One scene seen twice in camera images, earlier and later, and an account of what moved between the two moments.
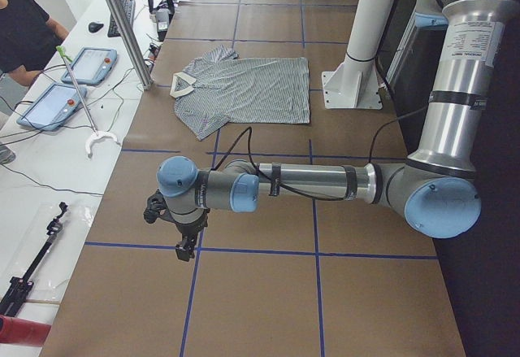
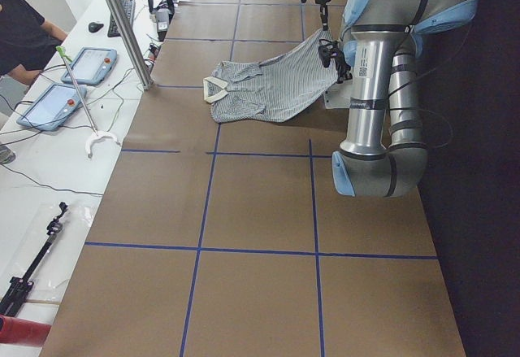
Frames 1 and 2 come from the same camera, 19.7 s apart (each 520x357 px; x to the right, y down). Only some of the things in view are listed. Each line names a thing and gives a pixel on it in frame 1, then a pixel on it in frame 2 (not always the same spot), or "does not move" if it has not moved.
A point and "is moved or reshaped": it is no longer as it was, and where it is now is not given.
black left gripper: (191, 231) → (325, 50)
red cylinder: (23, 332) does not move
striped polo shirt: (221, 89) is moved or reshaped
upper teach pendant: (92, 66) does not move
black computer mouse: (93, 27) does not move
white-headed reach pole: (65, 56) does not move
